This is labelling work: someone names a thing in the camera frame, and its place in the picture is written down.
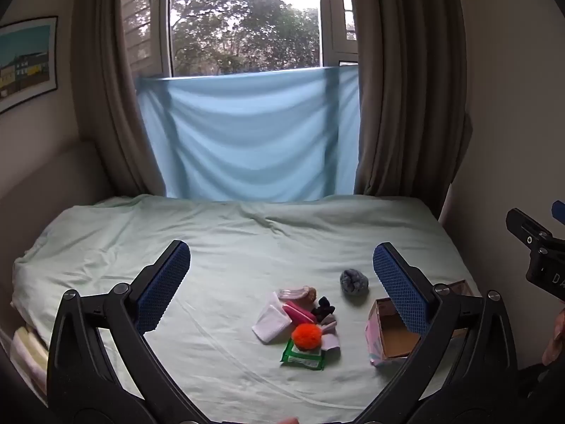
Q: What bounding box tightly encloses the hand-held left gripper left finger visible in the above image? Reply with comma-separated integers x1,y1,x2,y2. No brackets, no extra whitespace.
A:
46,239,208,424

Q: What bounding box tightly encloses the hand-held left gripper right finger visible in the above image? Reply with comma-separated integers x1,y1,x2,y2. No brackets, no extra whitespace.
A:
353,242,519,424

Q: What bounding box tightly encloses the cardboard box with pink print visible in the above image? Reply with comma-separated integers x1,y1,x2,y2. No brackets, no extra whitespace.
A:
364,279,475,366

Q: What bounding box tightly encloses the orange pompom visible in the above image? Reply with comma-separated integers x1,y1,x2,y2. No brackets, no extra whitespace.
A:
291,323,325,352

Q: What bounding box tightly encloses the pink and brown fluffy sock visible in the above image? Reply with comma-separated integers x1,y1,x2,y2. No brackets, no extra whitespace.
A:
276,287,317,303

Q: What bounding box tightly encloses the grey fluffy rolled sock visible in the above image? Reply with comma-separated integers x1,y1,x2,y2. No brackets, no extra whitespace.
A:
339,269,369,296

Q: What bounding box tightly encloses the pale green bed sheet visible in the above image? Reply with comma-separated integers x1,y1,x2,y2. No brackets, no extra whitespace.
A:
11,193,482,411

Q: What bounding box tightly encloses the stack of folded cloths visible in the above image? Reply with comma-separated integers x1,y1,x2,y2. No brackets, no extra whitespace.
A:
10,324,49,407

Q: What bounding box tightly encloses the light blue hanging cloth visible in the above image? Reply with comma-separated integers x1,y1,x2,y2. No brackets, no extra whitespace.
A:
136,65,363,201

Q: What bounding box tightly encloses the brown curtain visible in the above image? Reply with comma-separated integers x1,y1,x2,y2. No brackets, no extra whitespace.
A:
353,0,473,197
71,0,166,197

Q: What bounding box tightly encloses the window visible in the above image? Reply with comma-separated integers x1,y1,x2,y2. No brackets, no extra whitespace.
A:
121,0,360,78

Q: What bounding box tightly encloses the framed wall poster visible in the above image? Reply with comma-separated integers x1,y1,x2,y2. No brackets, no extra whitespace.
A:
0,16,59,114

